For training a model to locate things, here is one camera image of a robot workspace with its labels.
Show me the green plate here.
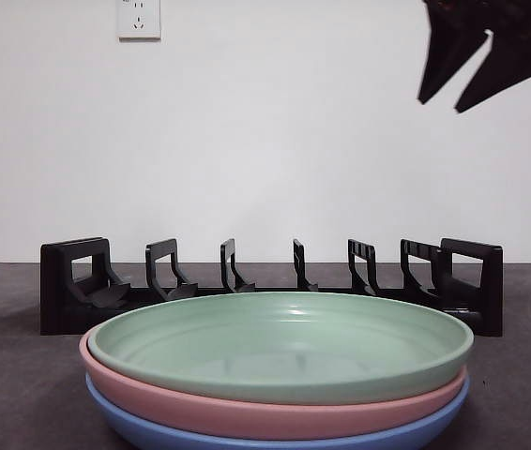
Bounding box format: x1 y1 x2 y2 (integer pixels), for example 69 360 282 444
91 291 475 407

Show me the pink plate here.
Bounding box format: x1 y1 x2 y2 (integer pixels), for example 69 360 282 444
78 332 468 442

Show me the blue plate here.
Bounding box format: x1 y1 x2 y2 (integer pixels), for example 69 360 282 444
84 372 472 450

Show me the black plastic dish rack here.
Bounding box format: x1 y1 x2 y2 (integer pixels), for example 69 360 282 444
39 236 504 338

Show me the white wall socket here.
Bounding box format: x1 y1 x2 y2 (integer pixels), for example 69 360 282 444
117 0 162 41

